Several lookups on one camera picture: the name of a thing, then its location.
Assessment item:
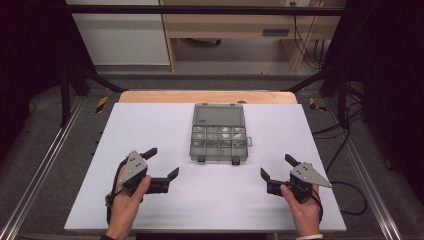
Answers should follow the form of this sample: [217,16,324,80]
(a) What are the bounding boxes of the black metal stand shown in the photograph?
[59,63,126,128]
[284,64,351,130]

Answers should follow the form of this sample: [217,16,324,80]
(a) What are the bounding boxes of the black curtain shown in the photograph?
[0,0,98,161]
[319,0,424,194]

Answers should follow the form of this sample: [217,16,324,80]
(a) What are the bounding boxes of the person's right hand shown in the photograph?
[279,183,324,236]

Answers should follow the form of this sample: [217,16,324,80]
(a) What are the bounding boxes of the person's left hand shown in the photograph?
[105,165,152,234]

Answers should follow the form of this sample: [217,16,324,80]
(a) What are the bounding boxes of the white cabinet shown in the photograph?
[65,0,172,67]

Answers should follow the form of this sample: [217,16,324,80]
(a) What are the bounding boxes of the group of small white parts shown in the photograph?
[193,125,247,148]

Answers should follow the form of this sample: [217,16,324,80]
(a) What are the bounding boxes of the aluminium floor rail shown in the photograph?
[0,98,86,240]
[324,98,403,240]

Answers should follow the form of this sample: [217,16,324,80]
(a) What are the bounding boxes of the white table cover sheet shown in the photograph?
[64,102,348,233]

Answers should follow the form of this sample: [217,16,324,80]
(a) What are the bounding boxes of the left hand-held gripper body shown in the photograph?
[118,150,150,198]

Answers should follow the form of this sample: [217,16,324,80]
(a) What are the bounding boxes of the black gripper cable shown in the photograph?
[311,186,325,224]
[105,158,130,225]

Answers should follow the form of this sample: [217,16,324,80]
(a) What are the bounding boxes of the transparent grey compartment box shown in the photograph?
[189,103,253,167]

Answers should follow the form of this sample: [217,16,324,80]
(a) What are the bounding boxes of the white wall power outlet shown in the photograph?
[284,0,311,8]

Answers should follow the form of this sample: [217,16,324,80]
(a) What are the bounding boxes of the black horizontal frame bar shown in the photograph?
[64,4,346,17]

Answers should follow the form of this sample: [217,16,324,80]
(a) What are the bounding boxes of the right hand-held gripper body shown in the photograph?
[279,161,333,203]

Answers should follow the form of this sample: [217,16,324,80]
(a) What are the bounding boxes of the yellow black floor tape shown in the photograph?
[308,97,328,113]
[95,96,109,114]

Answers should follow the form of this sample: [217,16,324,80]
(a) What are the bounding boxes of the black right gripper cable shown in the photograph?
[311,186,325,224]

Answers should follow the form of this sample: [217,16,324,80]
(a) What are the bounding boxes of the light wooden office desk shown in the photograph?
[159,0,348,72]

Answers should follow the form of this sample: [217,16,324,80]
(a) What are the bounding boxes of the black cables under desk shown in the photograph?
[292,3,327,70]

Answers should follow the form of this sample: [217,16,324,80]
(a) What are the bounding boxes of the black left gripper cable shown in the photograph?
[105,158,130,225]

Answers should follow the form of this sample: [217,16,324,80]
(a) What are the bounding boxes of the black floor cable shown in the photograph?
[324,128,368,216]

